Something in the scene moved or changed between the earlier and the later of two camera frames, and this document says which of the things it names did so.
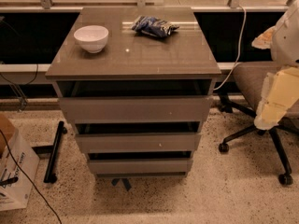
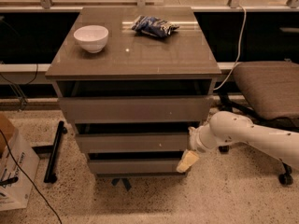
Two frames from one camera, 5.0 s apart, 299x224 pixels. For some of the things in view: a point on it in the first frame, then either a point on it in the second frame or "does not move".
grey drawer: [110, 143] does not move
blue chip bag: [153, 26] does not move
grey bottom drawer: [140, 166] does not move
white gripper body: [287, 40] -> [194, 139]
